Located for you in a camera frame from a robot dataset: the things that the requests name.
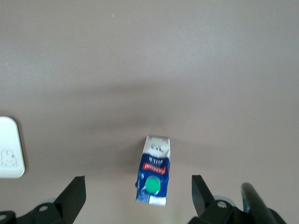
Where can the white Rabbit print tray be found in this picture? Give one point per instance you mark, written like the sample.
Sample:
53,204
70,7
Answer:
10,144

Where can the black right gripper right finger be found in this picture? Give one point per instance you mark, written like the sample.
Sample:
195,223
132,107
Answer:
217,213

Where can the blue white Pascal milk carton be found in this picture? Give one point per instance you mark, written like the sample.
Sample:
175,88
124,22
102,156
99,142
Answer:
153,172

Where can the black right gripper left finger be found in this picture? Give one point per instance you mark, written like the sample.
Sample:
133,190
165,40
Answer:
58,210

